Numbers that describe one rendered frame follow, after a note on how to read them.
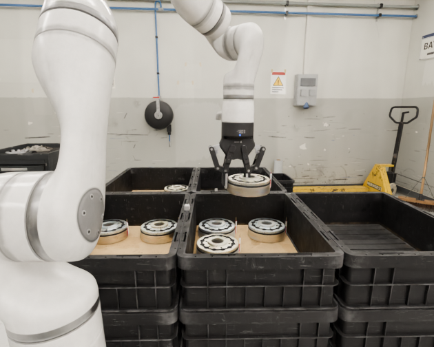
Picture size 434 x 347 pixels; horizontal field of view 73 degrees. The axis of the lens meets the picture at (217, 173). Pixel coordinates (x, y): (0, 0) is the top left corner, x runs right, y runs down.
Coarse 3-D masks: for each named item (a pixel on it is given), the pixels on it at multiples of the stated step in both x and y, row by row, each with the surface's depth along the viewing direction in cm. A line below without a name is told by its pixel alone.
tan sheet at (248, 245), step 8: (240, 232) 85; (240, 240) 79; (248, 240) 79; (288, 240) 79; (240, 248) 75; (248, 248) 75; (256, 248) 75; (264, 248) 75; (272, 248) 75; (280, 248) 75; (288, 248) 75
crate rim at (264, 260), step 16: (272, 192) 89; (192, 208) 75; (192, 256) 51; (208, 256) 51; (224, 256) 51; (240, 256) 51; (256, 256) 51; (272, 256) 51; (288, 256) 51; (304, 256) 51; (320, 256) 51; (336, 256) 51
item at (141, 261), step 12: (180, 216) 70; (180, 228) 63; (72, 264) 50; (84, 264) 50; (96, 264) 50; (108, 264) 50; (120, 264) 50; (132, 264) 50; (144, 264) 50; (156, 264) 50; (168, 264) 51
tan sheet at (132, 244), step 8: (136, 232) 85; (128, 240) 79; (136, 240) 79; (96, 248) 75; (104, 248) 75; (112, 248) 75; (120, 248) 75; (128, 248) 75; (136, 248) 75; (144, 248) 75; (152, 248) 75; (160, 248) 75; (168, 248) 75
